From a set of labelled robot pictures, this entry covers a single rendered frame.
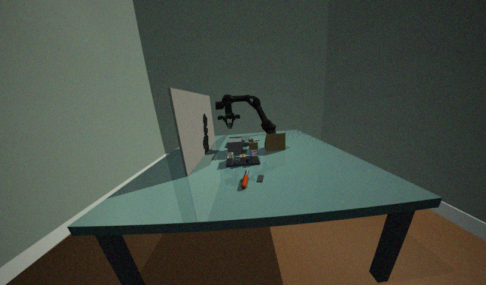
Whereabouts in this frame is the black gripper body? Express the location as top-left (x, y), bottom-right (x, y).
top-left (217, 108), bottom-right (240, 120)

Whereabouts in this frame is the beige flat panel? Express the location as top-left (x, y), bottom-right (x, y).
top-left (168, 88), bottom-right (215, 176)

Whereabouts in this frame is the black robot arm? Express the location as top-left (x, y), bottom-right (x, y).
top-left (215, 95), bottom-right (276, 134)

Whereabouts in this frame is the orange-handled screwdriver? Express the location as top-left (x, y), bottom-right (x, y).
top-left (241, 169), bottom-right (248, 189)

